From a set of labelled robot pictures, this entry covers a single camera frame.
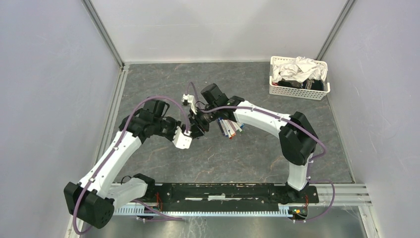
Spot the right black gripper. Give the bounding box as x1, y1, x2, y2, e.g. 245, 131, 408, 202
188, 104, 220, 139

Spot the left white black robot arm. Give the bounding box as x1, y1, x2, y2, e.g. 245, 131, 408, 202
63, 96, 192, 235

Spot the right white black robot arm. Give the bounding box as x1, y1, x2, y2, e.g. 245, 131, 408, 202
182, 83, 320, 202

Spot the dark blue capped marker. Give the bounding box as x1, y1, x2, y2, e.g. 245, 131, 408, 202
217, 119, 231, 139

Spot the orange capped marker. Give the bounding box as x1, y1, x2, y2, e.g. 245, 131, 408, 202
223, 120, 236, 139

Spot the purple capped marker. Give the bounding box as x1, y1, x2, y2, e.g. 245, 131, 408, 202
229, 120, 243, 133

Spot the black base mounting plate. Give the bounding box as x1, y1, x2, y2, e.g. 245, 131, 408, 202
140, 183, 319, 212

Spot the white plastic basket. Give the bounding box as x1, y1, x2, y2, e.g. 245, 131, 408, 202
269, 65, 331, 100

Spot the white cloth in basket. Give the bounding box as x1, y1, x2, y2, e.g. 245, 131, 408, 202
270, 56, 328, 83

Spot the black cloth in basket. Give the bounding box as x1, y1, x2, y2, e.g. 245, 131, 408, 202
276, 79, 324, 91

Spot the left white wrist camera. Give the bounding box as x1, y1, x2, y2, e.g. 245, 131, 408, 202
172, 127, 193, 149

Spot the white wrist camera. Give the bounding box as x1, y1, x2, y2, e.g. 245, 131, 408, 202
172, 127, 193, 149
182, 94, 197, 115

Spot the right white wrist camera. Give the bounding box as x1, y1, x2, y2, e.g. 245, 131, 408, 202
182, 94, 197, 115

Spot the white cable duct strip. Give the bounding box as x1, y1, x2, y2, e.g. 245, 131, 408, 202
114, 204, 293, 218

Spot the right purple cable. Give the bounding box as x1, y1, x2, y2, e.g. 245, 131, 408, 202
186, 82, 336, 223

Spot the aluminium frame rail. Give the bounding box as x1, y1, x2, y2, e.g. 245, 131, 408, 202
74, 183, 372, 207

